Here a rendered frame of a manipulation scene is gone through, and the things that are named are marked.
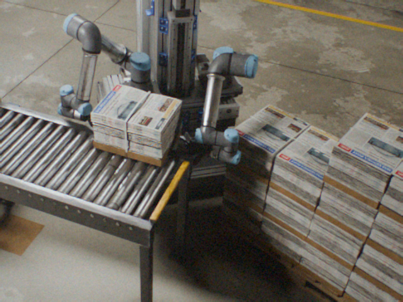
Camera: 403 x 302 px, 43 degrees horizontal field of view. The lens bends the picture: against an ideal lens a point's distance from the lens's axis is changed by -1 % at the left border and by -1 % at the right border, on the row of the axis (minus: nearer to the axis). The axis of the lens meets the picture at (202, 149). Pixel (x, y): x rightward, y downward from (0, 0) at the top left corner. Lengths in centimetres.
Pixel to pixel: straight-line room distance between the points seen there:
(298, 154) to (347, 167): 34
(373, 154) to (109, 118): 125
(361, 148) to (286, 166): 42
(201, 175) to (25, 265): 122
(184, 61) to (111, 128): 77
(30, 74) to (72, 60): 42
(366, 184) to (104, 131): 128
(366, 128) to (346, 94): 229
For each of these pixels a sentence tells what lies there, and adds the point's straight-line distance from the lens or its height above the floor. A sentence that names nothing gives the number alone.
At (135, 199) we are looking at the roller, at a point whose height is 80.
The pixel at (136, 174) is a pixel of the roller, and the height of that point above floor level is 80.
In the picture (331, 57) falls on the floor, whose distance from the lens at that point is 542.
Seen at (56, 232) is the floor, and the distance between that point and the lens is 339.
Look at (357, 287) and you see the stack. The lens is 292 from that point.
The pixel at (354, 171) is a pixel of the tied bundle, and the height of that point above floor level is 98.
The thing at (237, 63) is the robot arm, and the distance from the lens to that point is 262.
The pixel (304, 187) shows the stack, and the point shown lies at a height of 73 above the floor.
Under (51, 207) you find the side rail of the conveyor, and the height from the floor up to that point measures 74.
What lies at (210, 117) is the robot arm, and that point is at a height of 100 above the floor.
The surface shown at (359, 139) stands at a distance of 252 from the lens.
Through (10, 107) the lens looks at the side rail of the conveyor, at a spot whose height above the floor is 80.
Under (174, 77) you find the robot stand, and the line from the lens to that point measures 314.
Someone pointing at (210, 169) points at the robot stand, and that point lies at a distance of 343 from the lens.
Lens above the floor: 253
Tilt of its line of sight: 40 degrees down
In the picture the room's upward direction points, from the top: 5 degrees clockwise
